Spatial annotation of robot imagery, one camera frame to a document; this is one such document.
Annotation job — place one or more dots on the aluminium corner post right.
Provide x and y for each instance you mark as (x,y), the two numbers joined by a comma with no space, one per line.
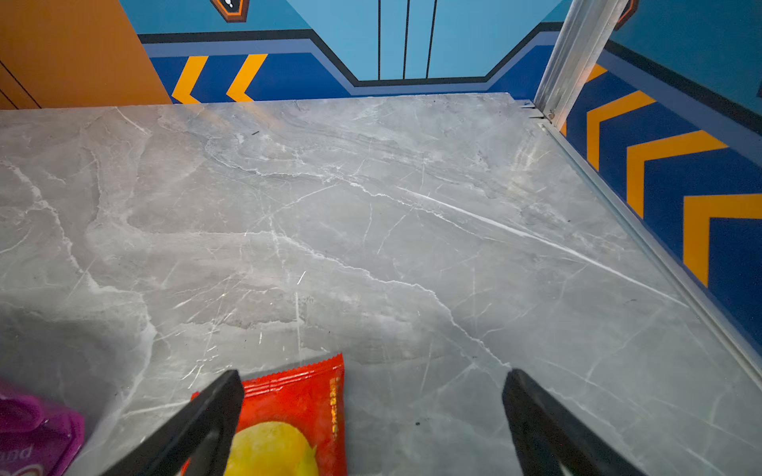
(584,33)

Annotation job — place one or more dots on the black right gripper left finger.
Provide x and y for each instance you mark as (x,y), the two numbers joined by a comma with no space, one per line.
(197,440)

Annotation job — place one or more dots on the purple grape candy bag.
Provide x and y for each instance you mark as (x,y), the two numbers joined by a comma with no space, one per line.
(38,437)

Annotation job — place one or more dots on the red snack packet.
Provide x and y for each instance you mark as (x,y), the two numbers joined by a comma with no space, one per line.
(292,423)

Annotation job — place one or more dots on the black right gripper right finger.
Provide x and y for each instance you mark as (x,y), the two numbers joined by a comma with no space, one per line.
(549,440)

